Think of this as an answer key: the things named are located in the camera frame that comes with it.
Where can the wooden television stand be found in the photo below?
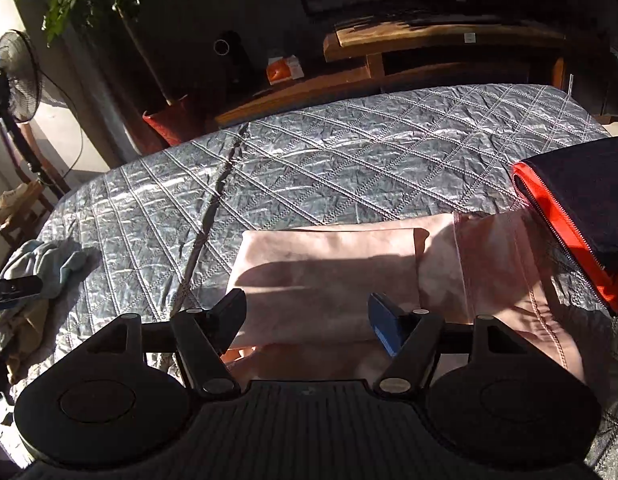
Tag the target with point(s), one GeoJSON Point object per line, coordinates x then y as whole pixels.
{"type": "Point", "coordinates": [439, 40]}

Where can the black standing fan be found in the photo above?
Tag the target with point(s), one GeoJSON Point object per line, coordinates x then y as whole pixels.
{"type": "Point", "coordinates": [20, 77]}

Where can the peach pink garment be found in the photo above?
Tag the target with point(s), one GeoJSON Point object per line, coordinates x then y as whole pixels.
{"type": "Point", "coordinates": [329, 280]}

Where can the black cylindrical speaker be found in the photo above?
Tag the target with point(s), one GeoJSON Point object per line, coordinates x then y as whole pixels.
{"type": "Point", "coordinates": [233, 62]}

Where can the grey quilted bedspread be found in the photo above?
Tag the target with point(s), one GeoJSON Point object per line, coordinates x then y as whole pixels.
{"type": "Point", "coordinates": [339, 160]}

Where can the light blue cloth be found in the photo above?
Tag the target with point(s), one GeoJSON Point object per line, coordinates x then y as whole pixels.
{"type": "Point", "coordinates": [54, 265]}

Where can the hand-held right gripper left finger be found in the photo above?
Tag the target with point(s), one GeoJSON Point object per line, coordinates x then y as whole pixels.
{"type": "Point", "coordinates": [232, 312]}

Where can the beige crumpled cloth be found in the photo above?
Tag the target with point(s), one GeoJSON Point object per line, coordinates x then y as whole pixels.
{"type": "Point", "coordinates": [16, 335]}

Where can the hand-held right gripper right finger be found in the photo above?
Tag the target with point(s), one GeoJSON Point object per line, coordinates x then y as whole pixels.
{"type": "Point", "coordinates": [384, 326]}

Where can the folded navy orange garment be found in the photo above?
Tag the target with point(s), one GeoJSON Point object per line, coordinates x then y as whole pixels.
{"type": "Point", "coordinates": [584, 185]}

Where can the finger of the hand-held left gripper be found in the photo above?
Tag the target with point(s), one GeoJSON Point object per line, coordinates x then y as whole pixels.
{"type": "Point", "coordinates": [16, 290]}

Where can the red plant pot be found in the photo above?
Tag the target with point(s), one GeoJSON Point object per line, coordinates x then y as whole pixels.
{"type": "Point", "coordinates": [171, 122]}

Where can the wooden chair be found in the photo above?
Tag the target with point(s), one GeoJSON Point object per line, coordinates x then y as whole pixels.
{"type": "Point", "coordinates": [19, 230]}

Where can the orange tissue box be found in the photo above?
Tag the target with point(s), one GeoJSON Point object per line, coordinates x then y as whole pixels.
{"type": "Point", "coordinates": [284, 70]}

